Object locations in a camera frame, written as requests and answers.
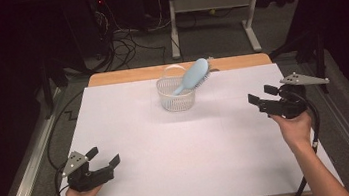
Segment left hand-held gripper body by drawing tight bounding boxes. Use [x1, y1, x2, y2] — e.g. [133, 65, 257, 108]
[58, 146, 118, 195]

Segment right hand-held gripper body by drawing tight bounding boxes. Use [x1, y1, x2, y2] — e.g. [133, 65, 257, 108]
[255, 68, 335, 124]

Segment light blue hairbrush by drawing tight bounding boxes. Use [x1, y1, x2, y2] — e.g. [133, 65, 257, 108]
[167, 57, 214, 97]

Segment white plastic slotted basket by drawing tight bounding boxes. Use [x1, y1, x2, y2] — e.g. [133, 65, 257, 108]
[154, 61, 200, 115]

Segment person's right hand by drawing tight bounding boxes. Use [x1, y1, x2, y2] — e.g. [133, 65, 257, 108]
[269, 108, 316, 152]

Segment black stand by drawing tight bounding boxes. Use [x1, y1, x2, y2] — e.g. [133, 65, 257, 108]
[266, 26, 331, 101]
[38, 54, 74, 120]

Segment white table cover board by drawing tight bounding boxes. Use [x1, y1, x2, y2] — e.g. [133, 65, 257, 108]
[38, 56, 345, 196]

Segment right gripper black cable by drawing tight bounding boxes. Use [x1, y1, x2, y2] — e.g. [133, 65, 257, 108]
[275, 89, 331, 196]

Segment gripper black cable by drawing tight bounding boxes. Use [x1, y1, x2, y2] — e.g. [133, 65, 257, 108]
[51, 164, 73, 196]
[275, 89, 331, 196]

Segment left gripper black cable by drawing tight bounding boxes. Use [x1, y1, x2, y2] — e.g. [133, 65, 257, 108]
[51, 164, 73, 196]

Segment black floor cable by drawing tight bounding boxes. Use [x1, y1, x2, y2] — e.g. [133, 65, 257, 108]
[39, 88, 95, 172]

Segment white metal frame stand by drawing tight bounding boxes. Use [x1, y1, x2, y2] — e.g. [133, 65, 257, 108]
[165, 0, 269, 63]

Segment tangle of floor cables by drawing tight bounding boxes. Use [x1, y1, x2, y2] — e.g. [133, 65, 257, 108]
[88, 0, 170, 73]

